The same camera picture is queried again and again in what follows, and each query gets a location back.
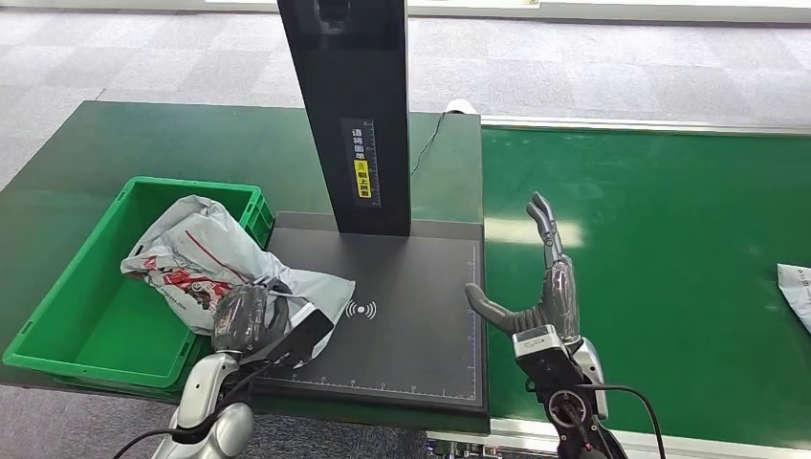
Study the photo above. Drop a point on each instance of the pale grey plastic package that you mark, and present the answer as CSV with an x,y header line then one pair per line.
x,y
797,294

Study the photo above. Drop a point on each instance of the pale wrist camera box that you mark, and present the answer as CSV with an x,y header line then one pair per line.
x,y
538,348
307,336

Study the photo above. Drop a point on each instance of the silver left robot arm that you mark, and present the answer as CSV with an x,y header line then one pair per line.
x,y
209,405

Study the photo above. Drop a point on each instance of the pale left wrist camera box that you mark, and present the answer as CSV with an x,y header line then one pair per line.
x,y
307,336

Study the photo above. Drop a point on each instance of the yellow and black label sticker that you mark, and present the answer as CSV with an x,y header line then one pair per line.
x,y
361,171

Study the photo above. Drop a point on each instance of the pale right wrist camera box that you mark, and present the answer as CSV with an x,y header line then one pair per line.
x,y
538,348

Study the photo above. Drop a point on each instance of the small white object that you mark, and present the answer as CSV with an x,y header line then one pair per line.
x,y
461,107

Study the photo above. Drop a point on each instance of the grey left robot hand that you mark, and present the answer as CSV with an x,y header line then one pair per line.
x,y
244,317

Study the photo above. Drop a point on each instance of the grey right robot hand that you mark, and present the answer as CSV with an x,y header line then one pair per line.
x,y
557,298

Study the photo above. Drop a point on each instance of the green plastic basket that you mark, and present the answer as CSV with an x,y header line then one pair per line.
x,y
108,317

